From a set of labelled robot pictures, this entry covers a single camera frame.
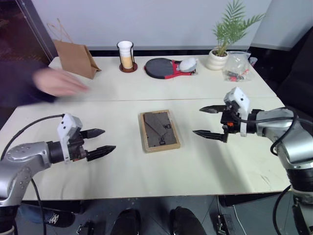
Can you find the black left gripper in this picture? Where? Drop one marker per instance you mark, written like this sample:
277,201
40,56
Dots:
77,150

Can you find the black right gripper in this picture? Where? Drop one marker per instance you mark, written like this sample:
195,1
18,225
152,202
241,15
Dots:
231,122

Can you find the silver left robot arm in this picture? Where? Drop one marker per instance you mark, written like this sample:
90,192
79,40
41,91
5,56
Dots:
22,159

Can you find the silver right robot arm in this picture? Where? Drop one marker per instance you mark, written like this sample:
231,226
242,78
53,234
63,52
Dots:
291,144

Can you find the person's dark-sleeved forearm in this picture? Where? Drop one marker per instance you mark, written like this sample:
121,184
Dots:
17,83

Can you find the person's bare hand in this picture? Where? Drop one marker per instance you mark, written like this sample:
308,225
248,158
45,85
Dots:
57,82

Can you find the clear plastic bag of parts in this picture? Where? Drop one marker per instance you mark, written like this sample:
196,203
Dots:
238,66

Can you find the white grey rounded object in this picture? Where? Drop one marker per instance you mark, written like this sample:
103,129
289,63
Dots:
187,64

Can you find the green plant in white pot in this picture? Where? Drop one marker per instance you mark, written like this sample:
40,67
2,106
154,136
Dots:
220,57

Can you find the black red table tennis paddle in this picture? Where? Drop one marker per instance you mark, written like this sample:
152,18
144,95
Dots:
159,68

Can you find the brown paper bag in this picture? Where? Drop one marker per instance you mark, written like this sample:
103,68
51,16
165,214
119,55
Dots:
75,60

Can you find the black shoe with white print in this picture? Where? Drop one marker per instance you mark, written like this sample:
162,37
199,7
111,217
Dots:
60,219

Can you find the cup stack in holder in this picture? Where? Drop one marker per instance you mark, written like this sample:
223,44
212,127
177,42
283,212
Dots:
126,57

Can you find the dark rounded shape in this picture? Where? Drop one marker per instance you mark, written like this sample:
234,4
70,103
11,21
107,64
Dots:
187,221

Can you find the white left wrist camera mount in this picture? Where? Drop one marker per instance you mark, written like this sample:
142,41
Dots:
67,124

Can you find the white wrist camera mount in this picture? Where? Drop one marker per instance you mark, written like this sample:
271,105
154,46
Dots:
240,98
67,124

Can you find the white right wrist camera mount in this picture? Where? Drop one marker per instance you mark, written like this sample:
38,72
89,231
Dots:
240,98

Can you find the wooden framed dark picture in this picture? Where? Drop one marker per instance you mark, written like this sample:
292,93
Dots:
159,131

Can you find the black metal bracket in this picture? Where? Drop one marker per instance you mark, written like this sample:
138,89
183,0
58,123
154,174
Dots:
223,224
84,228

